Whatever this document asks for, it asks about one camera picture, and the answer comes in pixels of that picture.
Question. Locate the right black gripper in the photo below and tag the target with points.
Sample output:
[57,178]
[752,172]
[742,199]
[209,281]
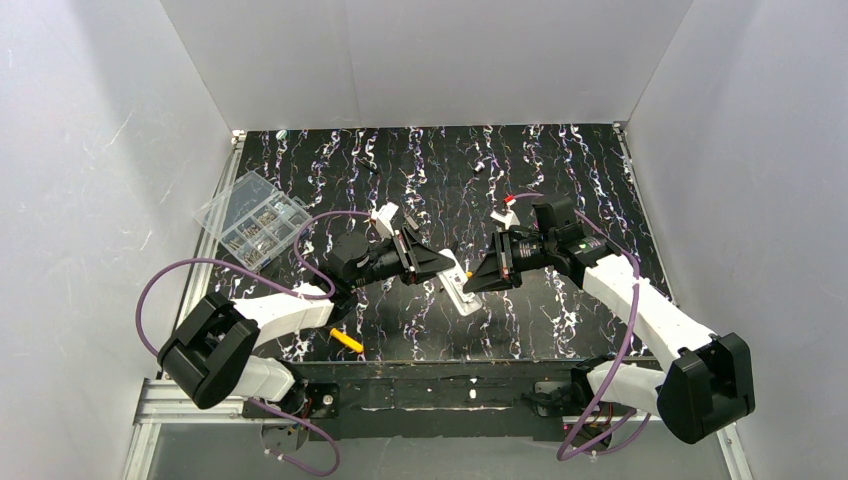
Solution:
[502,255]

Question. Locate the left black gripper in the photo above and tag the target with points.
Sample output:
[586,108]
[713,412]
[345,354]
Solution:
[405,253]

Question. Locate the white remote control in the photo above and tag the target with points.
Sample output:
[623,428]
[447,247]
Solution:
[453,280]

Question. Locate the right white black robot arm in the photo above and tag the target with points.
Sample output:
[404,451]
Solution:
[704,381]

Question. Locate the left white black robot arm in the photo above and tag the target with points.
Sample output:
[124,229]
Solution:
[211,355]

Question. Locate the clear plastic screw organizer box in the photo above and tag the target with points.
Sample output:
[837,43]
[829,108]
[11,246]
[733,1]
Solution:
[253,220]

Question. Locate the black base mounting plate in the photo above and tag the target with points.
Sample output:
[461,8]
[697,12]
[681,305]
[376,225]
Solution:
[352,400]

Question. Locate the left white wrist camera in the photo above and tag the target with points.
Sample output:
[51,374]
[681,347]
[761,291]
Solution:
[381,219]

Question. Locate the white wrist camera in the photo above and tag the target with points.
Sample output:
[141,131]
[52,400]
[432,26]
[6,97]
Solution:
[381,219]
[505,218]

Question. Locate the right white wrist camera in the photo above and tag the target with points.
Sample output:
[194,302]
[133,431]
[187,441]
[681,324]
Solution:
[505,218]

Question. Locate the aluminium frame rail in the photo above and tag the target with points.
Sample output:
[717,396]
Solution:
[703,385]

